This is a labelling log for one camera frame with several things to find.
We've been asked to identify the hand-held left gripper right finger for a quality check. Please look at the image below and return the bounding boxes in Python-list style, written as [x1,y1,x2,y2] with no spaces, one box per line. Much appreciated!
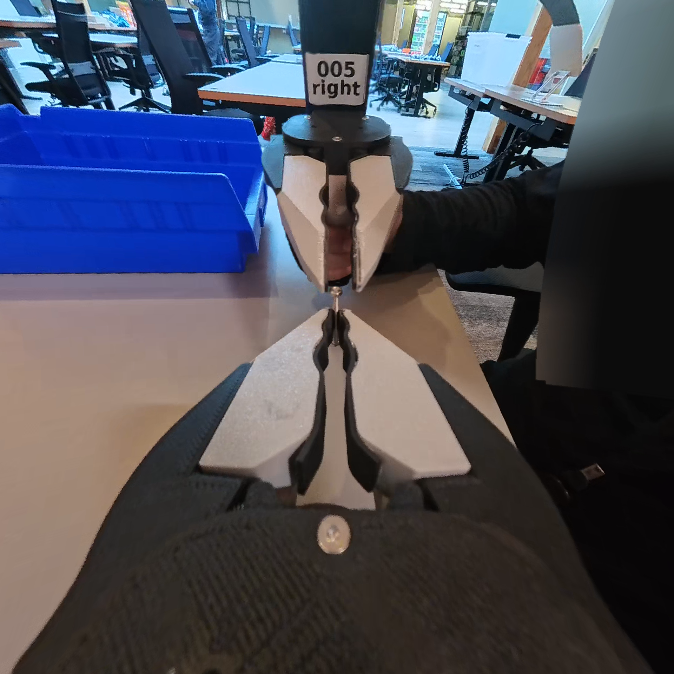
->
[339,308,473,496]

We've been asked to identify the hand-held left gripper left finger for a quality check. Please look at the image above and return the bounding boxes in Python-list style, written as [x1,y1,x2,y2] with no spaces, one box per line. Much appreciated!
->
[196,307,331,498]

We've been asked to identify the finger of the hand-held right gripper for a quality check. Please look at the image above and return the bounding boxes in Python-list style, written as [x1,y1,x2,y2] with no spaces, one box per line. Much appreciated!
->
[349,157,404,294]
[276,155,331,293]

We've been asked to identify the large blue plastic bin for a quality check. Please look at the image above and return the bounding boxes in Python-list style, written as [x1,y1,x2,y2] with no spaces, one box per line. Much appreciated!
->
[0,104,268,275]

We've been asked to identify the person's right forearm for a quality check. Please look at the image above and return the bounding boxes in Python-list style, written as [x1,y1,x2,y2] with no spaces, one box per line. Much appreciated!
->
[376,160,565,276]

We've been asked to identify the wood-edged background desk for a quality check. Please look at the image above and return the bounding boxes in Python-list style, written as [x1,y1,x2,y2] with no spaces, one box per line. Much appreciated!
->
[444,76,582,182]
[197,53,309,124]

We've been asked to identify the person's right hand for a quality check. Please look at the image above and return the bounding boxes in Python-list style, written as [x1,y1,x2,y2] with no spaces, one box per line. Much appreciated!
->
[325,226,354,281]

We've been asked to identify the white cardboard box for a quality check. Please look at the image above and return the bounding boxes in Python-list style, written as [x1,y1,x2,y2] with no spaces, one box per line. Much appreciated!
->
[462,32,535,87]

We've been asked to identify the person's body in black clothes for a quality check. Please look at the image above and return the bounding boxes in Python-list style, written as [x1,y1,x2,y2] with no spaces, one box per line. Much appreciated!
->
[482,358,674,674]

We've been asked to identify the wooden pillar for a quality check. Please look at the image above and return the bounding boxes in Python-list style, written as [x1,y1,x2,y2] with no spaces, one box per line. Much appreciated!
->
[483,8,553,153]

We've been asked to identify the clear acrylic sign holder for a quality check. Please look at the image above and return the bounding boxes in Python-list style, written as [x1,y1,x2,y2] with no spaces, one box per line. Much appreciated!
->
[529,68,572,103]

